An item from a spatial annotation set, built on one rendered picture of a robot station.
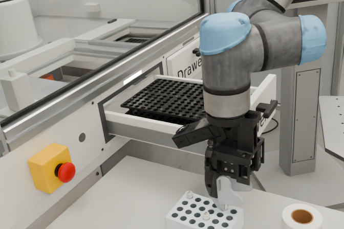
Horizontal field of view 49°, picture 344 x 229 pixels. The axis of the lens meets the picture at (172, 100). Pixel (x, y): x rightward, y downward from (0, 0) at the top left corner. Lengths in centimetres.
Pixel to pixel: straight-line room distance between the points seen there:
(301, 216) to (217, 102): 30
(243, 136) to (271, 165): 155
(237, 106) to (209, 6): 84
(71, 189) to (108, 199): 10
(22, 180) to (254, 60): 50
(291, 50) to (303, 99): 130
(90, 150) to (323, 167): 151
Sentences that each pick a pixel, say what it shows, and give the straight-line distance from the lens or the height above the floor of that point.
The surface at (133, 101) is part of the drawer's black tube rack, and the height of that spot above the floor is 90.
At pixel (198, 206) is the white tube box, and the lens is 77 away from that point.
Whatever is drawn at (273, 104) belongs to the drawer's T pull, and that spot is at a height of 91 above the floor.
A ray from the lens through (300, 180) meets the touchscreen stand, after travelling 209.
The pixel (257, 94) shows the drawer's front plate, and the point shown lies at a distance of 88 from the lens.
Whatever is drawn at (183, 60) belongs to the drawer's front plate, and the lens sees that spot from 120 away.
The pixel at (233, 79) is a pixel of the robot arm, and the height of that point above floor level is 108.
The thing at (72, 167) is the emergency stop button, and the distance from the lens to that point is 78.
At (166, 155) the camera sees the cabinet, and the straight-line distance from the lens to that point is 127.
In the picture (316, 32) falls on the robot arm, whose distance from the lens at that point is 62.
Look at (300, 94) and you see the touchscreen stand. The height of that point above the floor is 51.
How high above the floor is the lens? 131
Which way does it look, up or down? 26 degrees down
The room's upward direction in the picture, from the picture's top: 6 degrees counter-clockwise
